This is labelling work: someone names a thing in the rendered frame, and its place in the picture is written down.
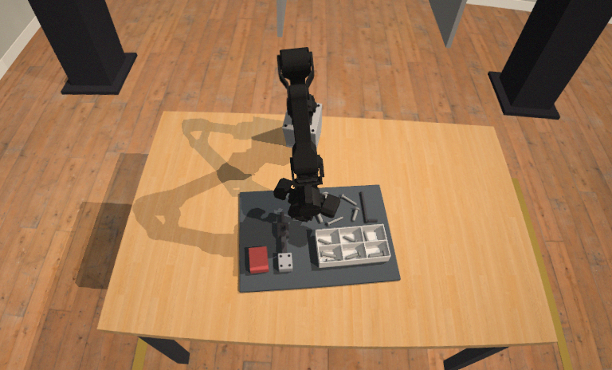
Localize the red rectangular block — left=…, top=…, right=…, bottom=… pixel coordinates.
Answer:
left=249, top=246, right=269, bottom=274

